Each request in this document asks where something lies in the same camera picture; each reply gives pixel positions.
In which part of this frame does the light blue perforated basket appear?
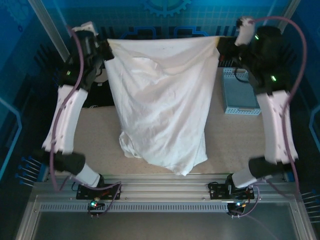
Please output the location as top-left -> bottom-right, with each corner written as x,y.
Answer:
222,67 -> 262,117

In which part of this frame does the white t-shirt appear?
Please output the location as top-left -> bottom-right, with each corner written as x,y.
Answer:
104,34 -> 221,177

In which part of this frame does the folded black t-shirt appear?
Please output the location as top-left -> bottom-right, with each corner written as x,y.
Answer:
82,74 -> 114,109

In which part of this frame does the small board with LEDs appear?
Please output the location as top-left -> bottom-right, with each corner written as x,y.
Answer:
226,201 -> 248,213
87,198 -> 106,211

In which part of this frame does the grey metal front panel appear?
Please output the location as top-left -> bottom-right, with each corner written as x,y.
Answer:
32,212 -> 301,240

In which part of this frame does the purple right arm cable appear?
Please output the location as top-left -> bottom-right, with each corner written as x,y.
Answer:
251,16 -> 308,195

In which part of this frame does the aluminium frame post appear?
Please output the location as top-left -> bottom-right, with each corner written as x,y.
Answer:
277,0 -> 301,31
26,0 -> 71,58

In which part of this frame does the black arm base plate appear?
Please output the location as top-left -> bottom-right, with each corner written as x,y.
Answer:
76,183 -> 122,201
208,181 -> 255,201

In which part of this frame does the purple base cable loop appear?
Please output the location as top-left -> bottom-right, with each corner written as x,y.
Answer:
86,181 -> 123,218
229,186 -> 262,218

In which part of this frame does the aluminium mounting rail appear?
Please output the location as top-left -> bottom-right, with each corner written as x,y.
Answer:
32,173 -> 300,201

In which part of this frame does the slotted grey cable duct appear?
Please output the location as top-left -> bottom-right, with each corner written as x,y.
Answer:
39,202 -> 232,213

